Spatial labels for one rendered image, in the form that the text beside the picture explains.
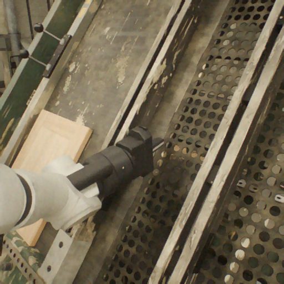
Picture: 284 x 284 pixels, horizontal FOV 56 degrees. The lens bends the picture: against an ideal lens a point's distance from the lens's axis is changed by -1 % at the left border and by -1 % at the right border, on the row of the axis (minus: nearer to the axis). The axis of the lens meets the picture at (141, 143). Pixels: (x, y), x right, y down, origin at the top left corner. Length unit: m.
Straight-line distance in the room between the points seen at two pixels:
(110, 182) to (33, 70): 0.96
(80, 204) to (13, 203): 0.16
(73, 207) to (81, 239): 0.31
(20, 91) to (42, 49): 0.23
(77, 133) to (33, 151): 0.23
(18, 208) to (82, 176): 0.18
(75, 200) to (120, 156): 0.15
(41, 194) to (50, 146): 0.66
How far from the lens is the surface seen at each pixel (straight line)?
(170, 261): 0.57
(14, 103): 1.38
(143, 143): 0.59
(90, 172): 0.48
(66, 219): 0.45
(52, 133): 1.02
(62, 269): 0.76
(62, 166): 0.51
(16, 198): 0.31
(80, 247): 0.75
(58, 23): 1.46
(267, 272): 0.62
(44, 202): 0.35
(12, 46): 6.63
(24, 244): 0.94
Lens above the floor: 1.51
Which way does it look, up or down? 24 degrees down
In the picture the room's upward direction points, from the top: straight up
